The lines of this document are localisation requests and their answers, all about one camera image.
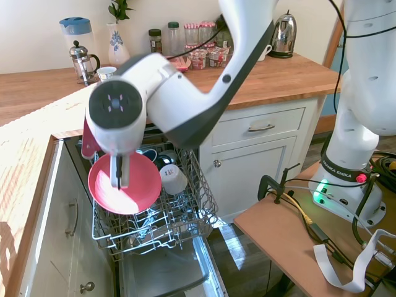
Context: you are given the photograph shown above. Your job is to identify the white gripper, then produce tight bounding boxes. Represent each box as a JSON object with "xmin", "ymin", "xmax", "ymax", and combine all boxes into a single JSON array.
[{"xmin": 80, "ymin": 123, "xmax": 131, "ymax": 190}]

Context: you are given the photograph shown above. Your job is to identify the pink plate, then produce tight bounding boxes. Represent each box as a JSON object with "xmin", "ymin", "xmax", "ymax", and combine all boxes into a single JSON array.
[{"xmin": 87, "ymin": 152, "xmax": 163, "ymax": 215}]

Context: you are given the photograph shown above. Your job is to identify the stainless dishwasher door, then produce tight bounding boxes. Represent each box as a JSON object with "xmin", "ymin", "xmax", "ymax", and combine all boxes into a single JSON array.
[{"xmin": 118, "ymin": 228, "xmax": 230, "ymax": 297}]

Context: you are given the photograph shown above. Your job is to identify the blue mug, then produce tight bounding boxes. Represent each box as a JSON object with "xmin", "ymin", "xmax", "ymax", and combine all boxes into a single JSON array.
[{"xmin": 139, "ymin": 148, "xmax": 158, "ymax": 163}]

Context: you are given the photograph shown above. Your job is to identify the dark mug white inside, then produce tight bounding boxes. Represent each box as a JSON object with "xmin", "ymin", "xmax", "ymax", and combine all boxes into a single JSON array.
[{"xmin": 153, "ymin": 150, "xmax": 178, "ymax": 170}]

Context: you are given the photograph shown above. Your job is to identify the white cup with print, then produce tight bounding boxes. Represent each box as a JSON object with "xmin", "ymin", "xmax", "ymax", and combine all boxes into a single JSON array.
[{"xmin": 158, "ymin": 163, "xmax": 189, "ymax": 196}]

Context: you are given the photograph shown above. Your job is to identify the white corner cabinet front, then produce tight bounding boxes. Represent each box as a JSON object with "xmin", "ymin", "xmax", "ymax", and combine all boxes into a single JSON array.
[{"xmin": 17, "ymin": 138, "xmax": 116, "ymax": 297}]

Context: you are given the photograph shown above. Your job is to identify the white printed cup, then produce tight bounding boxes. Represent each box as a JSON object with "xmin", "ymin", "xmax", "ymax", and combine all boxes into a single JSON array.
[{"xmin": 96, "ymin": 66, "xmax": 118, "ymax": 84}]

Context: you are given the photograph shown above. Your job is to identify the glass French press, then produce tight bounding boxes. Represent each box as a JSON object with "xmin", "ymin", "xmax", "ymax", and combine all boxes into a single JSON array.
[{"xmin": 68, "ymin": 40, "xmax": 101, "ymax": 86}]

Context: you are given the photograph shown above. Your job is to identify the white cabinet door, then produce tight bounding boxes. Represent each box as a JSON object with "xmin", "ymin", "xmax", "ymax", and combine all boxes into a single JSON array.
[{"xmin": 204, "ymin": 137, "xmax": 290, "ymax": 218}]

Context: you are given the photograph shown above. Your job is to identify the white vase with blue flowers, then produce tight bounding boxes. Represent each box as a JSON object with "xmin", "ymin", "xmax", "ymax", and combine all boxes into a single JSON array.
[{"xmin": 106, "ymin": 23, "xmax": 131, "ymax": 66}]

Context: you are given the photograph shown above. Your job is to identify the spice jar with dark lid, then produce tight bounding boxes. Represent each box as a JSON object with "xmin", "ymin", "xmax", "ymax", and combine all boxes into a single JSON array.
[{"xmin": 148, "ymin": 28, "xmax": 163, "ymax": 56}]

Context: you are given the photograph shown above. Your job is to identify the clear bottle with green lid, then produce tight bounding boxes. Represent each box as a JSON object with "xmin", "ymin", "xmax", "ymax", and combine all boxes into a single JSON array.
[{"xmin": 167, "ymin": 21, "xmax": 182, "ymax": 58}]

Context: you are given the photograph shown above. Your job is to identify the black screw clamp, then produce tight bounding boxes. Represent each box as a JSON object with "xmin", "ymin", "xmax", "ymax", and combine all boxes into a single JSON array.
[{"xmin": 257, "ymin": 162, "xmax": 301, "ymax": 205}]

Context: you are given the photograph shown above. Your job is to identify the clear pitcher with blue lid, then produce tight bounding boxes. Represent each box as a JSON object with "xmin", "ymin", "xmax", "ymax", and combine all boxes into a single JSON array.
[{"xmin": 59, "ymin": 17, "xmax": 93, "ymax": 64}]

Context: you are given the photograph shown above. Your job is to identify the tall jar red checkered lid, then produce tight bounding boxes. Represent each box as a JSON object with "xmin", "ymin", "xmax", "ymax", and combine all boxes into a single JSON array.
[
  {"xmin": 199, "ymin": 21, "xmax": 217, "ymax": 45},
  {"xmin": 184, "ymin": 23, "xmax": 200, "ymax": 46}
]

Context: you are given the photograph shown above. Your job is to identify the green plant stems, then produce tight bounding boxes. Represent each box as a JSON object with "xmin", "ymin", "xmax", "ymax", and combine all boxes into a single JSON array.
[{"xmin": 108, "ymin": 0, "xmax": 136, "ymax": 24}]

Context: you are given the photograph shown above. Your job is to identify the white cabinet drawer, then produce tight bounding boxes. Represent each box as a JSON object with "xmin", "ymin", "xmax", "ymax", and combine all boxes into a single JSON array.
[{"xmin": 210, "ymin": 106, "xmax": 308, "ymax": 147}]

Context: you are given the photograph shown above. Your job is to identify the dark glass jar black lid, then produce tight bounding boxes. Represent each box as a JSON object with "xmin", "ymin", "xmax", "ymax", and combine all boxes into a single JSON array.
[{"xmin": 215, "ymin": 17, "xmax": 235, "ymax": 48}]

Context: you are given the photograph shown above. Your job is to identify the wooden robot mounting board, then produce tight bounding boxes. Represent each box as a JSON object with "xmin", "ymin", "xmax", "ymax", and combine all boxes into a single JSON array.
[{"xmin": 233, "ymin": 160, "xmax": 396, "ymax": 297}]

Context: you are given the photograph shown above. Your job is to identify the stainless steel kettle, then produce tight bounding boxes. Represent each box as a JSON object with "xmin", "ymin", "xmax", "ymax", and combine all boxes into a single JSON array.
[{"xmin": 267, "ymin": 9, "xmax": 298, "ymax": 59}]

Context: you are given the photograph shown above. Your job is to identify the blue door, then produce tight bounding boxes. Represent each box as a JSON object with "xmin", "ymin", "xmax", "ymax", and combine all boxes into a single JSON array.
[{"xmin": 317, "ymin": 18, "xmax": 352, "ymax": 118}]

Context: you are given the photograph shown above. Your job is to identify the metal bar cabinet handle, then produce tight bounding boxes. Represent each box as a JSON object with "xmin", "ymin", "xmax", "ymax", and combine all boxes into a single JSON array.
[{"xmin": 64, "ymin": 198, "xmax": 79, "ymax": 238}]

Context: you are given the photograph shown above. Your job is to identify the wire dishwasher rack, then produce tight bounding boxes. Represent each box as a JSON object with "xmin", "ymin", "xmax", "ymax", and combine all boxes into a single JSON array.
[{"xmin": 91, "ymin": 140, "xmax": 220, "ymax": 256}]

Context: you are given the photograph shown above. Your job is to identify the black cable bundle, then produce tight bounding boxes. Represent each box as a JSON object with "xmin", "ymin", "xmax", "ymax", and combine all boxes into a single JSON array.
[{"xmin": 308, "ymin": 213, "xmax": 355, "ymax": 265}]

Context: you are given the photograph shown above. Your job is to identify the black overhead cable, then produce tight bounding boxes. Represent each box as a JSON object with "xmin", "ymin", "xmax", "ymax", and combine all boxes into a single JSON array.
[{"xmin": 328, "ymin": 0, "xmax": 349, "ymax": 114}]

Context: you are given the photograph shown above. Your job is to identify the white flat ribbon cable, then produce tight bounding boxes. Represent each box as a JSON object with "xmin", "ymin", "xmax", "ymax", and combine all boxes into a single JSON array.
[{"xmin": 313, "ymin": 228, "xmax": 396, "ymax": 293}]

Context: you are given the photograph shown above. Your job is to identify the yellow and black cable coil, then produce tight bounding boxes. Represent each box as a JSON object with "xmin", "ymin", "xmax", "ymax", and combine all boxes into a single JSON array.
[{"xmin": 370, "ymin": 150, "xmax": 396, "ymax": 188}]

